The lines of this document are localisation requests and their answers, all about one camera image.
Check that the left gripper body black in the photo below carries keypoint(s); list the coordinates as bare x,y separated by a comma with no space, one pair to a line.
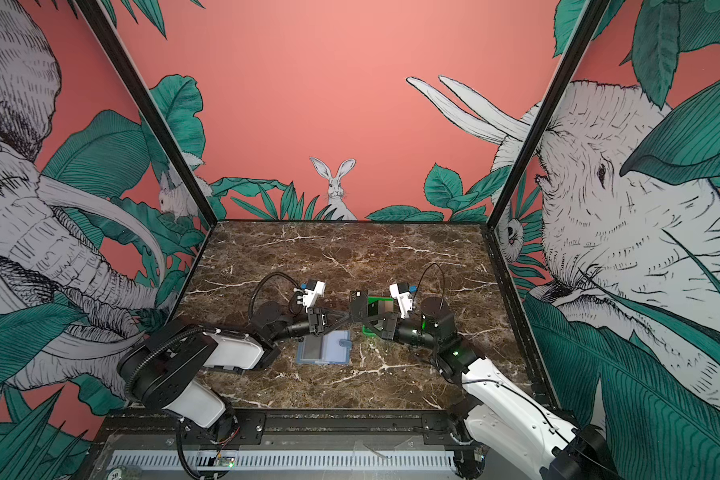
299,328

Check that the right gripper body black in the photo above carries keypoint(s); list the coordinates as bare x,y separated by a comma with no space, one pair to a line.
412,333

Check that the green plastic card tray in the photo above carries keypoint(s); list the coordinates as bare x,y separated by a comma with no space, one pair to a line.
383,317

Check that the blue leather card holder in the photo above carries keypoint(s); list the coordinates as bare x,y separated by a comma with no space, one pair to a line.
336,349

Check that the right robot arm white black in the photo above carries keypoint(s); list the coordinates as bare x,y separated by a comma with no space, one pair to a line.
534,439

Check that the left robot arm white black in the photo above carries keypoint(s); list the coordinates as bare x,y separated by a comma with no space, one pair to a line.
160,371

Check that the gold credit card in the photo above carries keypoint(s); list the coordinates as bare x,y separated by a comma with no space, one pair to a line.
386,306

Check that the black front mounting rail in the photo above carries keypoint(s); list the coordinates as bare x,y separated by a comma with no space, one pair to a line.
436,427

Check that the white slotted cable duct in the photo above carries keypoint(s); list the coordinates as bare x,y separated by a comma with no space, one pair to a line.
310,460

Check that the right black frame post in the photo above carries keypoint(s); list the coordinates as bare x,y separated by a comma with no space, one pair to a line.
587,24

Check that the black frame post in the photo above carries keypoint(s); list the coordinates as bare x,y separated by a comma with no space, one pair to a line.
587,24
100,24

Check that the left black frame post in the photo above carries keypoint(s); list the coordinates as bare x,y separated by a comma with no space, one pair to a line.
100,24

